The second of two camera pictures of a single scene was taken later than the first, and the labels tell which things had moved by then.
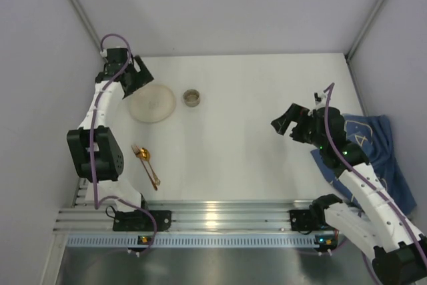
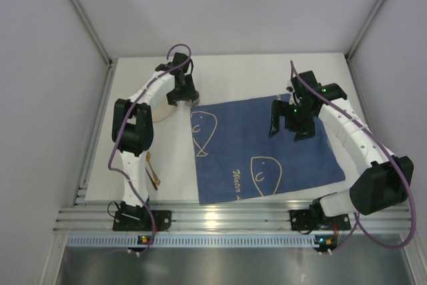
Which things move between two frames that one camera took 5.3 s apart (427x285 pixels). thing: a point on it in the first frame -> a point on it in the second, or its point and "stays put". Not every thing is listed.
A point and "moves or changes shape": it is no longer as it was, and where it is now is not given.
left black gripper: x=132 y=73 -> x=182 y=95
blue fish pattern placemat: x=372 y=133 moves or changes shape
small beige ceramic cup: x=191 y=98 stays put
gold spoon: x=145 y=154 stays put
